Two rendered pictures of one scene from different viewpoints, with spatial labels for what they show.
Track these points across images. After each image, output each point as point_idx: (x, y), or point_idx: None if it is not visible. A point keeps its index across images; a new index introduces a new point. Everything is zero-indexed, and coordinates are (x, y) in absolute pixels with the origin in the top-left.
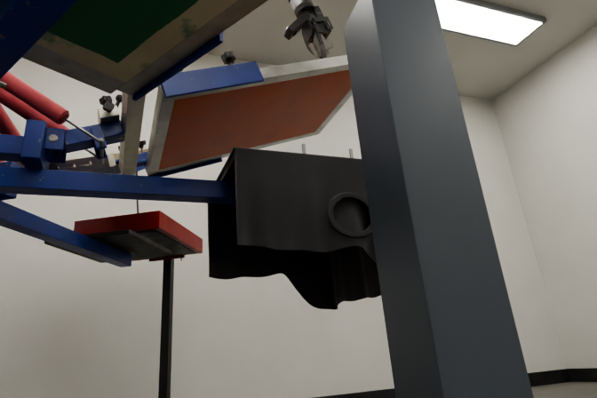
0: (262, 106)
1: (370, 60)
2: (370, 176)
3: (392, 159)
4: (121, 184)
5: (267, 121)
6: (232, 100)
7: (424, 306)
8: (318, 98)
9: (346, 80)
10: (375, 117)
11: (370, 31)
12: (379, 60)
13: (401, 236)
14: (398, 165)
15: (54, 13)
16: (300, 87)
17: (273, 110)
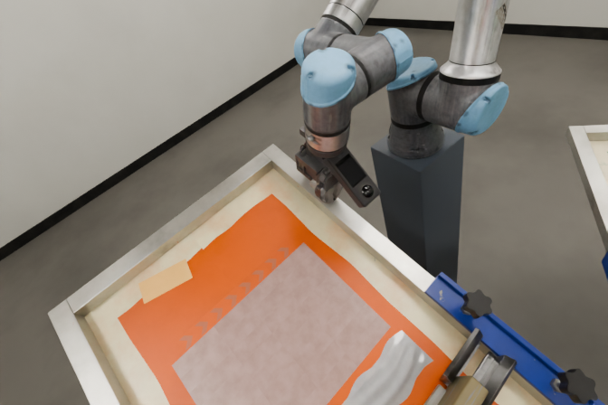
0: (346, 328)
1: (450, 196)
2: (433, 260)
3: (453, 242)
4: None
5: (271, 355)
6: (430, 353)
7: (455, 280)
8: (256, 250)
9: (269, 202)
10: (445, 229)
11: (456, 175)
12: (459, 194)
13: (450, 268)
14: (457, 242)
15: None
16: (331, 256)
17: (306, 324)
